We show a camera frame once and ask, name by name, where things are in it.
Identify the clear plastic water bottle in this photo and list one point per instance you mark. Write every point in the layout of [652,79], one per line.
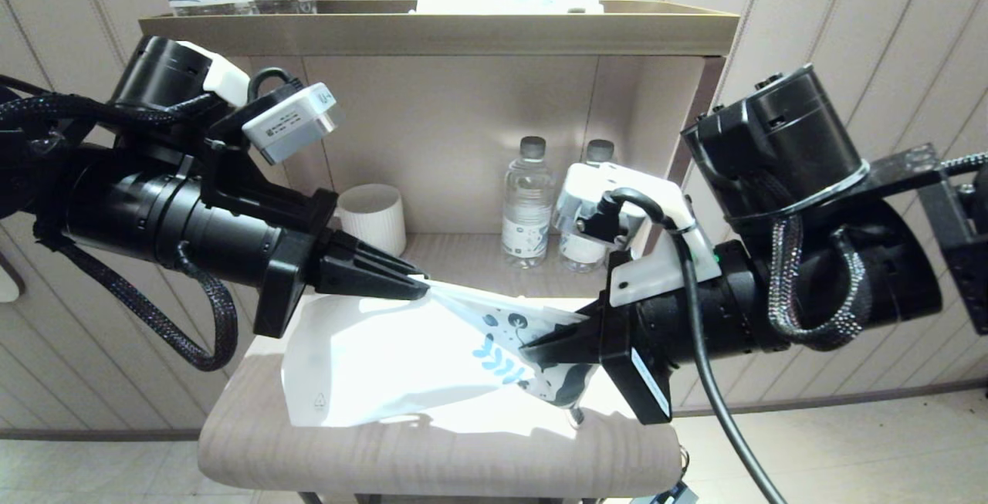
[527,211]
[600,153]

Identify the white blue-printed plastic bag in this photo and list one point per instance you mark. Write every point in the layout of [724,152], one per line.
[370,365]

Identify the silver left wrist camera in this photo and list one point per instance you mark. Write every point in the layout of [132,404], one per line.
[293,122]

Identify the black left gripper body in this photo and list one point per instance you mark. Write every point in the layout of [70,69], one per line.
[285,280]

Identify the white toothbrush dark bristles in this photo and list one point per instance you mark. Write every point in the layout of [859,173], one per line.
[575,417]

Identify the white blue packet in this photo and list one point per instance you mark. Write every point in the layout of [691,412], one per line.
[502,1]

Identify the blue floor device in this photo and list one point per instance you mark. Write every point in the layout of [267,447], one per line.
[668,495]

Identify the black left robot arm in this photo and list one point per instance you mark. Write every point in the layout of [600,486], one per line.
[154,218]

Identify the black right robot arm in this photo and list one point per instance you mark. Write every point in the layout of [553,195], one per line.
[772,133]

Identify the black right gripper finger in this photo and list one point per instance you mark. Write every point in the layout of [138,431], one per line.
[579,330]
[579,353]

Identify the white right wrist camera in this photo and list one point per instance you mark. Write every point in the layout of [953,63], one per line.
[656,195]

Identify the white ribbed mug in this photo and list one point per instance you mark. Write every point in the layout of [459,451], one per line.
[378,218]

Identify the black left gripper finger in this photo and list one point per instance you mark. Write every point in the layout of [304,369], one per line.
[363,261]
[370,288]

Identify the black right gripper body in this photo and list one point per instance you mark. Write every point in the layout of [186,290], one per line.
[625,365]

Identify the beige wooden shelf unit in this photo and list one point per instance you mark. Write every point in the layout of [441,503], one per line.
[432,33]

